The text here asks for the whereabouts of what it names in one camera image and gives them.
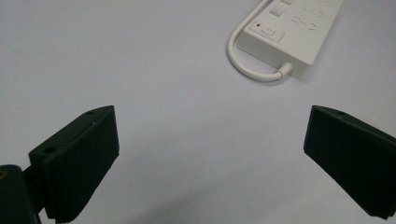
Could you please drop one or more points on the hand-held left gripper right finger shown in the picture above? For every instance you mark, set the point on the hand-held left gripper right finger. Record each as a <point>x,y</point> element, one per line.
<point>351,155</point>

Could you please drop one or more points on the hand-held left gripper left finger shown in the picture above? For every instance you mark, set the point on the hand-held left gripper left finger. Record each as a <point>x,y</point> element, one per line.
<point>77,161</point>

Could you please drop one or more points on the white power strip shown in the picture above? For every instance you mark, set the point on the white power strip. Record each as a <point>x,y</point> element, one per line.
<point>289,31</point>

